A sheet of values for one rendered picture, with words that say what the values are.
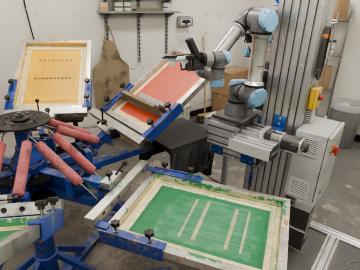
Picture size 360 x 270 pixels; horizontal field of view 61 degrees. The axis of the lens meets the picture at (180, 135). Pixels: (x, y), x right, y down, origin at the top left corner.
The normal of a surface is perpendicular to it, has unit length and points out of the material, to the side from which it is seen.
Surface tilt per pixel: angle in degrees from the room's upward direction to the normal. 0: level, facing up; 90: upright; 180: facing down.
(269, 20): 83
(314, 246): 0
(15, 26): 90
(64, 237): 0
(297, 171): 90
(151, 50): 90
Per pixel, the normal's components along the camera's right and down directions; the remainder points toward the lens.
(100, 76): 0.54, 0.32
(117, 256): 0.04, -0.91
